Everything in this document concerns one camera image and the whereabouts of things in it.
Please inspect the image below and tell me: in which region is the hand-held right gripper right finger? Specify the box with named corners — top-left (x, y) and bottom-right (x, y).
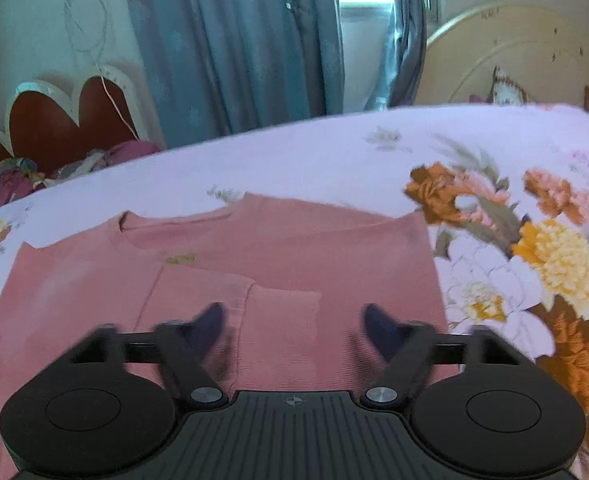
top-left (361, 304), bottom-right (526, 406)

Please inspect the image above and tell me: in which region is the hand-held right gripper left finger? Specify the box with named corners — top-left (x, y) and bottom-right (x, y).
top-left (67, 302), bottom-right (230, 410)

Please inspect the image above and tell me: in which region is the pink knit sweater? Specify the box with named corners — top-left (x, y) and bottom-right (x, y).
top-left (0, 192), bottom-right (462, 480)

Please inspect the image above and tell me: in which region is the pile of clothes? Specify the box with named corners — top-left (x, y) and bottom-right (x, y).
top-left (0, 140), bottom-right (163, 226)

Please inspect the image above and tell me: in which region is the floral bed sheet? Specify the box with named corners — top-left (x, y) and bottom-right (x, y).
top-left (0, 102), bottom-right (589, 480)

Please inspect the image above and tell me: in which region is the floral pillow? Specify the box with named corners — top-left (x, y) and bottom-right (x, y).
top-left (469, 65), bottom-right (541, 107)

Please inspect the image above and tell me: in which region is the wide blue curtain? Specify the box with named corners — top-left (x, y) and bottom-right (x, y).
top-left (119, 0), bottom-right (346, 151)

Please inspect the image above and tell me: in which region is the tied blue curtain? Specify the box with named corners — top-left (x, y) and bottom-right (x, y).
top-left (385, 0), bottom-right (429, 109)

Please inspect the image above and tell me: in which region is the window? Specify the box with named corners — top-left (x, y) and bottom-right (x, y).
top-left (333, 0), bottom-right (446, 112)

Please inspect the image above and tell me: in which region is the cream round headboard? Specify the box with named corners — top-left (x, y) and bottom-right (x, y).
top-left (414, 2), bottom-right (589, 117)

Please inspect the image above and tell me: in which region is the white hanging cable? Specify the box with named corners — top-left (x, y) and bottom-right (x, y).
top-left (63, 0), bottom-right (141, 142)

